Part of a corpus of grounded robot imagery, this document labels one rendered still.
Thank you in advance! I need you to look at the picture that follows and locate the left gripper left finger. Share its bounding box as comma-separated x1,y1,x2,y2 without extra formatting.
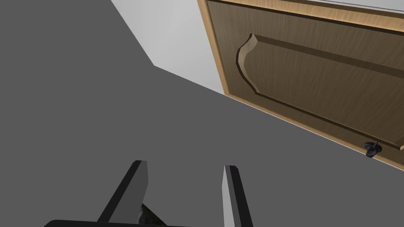
97,160,149,224

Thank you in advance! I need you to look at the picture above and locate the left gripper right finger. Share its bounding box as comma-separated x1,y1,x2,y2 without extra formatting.
222,164,254,227

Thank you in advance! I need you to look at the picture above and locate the black door knob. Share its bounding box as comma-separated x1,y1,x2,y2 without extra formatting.
364,141,383,158

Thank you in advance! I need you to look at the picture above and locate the brown wooden door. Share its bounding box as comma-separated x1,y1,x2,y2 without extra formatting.
206,0,404,164

